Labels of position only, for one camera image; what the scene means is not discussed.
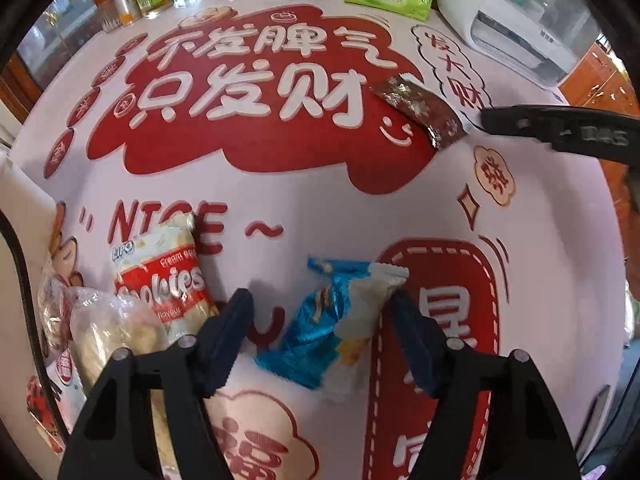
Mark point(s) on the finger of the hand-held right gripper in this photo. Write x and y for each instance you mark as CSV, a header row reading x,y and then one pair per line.
x,y
515,120

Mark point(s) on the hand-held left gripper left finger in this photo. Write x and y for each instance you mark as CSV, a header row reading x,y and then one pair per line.
x,y
227,342

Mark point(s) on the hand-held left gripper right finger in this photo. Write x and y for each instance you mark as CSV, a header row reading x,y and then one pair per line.
x,y
415,342

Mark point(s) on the blue foil snack packet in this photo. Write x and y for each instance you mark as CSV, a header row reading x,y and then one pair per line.
x,y
325,330

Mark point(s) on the red label cookies packet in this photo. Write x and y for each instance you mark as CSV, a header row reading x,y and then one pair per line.
x,y
160,280

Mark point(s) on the dark brown flower-print packet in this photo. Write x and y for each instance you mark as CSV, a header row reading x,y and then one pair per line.
x,y
417,107

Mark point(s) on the clear pale cookies packet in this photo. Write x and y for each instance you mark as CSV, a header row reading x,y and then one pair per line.
x,y
117,345

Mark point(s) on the wooden floor cabinet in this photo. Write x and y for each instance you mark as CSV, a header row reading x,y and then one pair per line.
x,y
602,80

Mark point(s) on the white countertop appliance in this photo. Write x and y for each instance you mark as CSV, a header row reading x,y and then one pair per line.
x,y
520,15

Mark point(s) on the clear drinking glass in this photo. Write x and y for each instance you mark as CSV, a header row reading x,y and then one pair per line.
x,y
106,17

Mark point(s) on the wood-framed glass door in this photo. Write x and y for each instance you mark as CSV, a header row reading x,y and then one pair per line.
x,y
50,40

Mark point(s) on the small metal tin can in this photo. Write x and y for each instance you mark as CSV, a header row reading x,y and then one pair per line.
x,y
126,2

